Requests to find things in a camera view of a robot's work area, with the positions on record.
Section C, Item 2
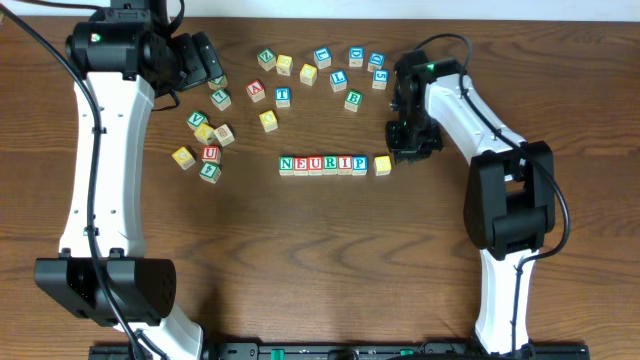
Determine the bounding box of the yellow S block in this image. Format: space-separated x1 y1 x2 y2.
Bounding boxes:
374 155 392 176

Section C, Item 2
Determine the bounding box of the blue P block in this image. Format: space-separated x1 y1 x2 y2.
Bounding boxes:
352 156 368 176

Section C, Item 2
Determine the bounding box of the red I block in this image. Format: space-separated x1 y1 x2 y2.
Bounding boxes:
337 155 353 176

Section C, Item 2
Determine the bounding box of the green R block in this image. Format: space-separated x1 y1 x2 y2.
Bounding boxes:
323 155 338 175

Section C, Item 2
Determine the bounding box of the red u block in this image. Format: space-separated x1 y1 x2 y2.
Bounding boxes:
201 145 221 165
307 156 324 176

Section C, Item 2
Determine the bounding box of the red E block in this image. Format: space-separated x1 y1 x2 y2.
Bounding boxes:
293 157 309 176

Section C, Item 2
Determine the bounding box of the green N block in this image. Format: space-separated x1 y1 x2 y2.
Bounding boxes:
279 156 294 176

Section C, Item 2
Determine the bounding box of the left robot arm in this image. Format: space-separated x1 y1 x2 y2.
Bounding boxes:
34 0 222 359

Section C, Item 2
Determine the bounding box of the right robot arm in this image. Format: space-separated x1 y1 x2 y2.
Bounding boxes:
386 50 555 356

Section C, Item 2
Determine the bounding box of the green block upper left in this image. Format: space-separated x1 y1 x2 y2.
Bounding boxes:
208 75 228 90

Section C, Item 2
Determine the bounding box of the green 7 block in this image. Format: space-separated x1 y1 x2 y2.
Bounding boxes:
210 89 232 111

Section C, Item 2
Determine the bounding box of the green V block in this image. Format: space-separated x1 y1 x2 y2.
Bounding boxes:
186 111 209 131

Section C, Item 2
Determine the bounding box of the red A block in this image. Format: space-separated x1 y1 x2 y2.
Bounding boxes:
246 80 266 103

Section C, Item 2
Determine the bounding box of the blue 5 block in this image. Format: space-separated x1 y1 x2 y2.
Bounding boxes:
372 69 389 90

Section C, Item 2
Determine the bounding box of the green Z block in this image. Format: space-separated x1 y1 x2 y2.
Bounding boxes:
257 48 277 72

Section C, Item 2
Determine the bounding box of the green B block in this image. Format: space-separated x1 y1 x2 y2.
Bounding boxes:
344 90 363 112

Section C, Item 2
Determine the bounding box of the yellow block beside V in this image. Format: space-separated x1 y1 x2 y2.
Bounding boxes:
194 123 215 145

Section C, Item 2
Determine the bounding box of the plain wooden picture block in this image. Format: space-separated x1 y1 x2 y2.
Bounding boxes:
214 124 235 147

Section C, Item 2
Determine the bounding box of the blue D block tilted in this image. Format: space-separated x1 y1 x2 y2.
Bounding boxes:
367 52 386 72

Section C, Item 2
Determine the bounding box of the yellow block top left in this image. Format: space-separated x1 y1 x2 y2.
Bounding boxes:
276 54 293 76

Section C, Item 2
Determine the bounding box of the blue T block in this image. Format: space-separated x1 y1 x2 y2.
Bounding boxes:
275 87 291 108

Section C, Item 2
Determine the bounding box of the yellow block centre low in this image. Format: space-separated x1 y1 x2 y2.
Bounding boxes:
259 110 279 132

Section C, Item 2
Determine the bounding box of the blue L block middle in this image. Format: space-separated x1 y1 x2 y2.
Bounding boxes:
330 70 348 92

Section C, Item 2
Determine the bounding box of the blue l block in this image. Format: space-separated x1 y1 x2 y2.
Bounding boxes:
330 70 348 92
313 47 332 69

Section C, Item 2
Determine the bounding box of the yellow block far left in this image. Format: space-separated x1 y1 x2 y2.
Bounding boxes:
172 147 196 170

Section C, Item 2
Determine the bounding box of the green 4 block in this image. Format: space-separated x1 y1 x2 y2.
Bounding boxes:
199 162 221 184

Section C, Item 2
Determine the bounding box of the yellow block centre top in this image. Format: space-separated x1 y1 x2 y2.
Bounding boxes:
300 64 318 86

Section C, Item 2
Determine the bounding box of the blue L block top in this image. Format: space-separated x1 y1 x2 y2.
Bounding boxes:
313 47 332 69

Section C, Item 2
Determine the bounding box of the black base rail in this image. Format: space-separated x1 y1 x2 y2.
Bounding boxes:
87 340 591 360

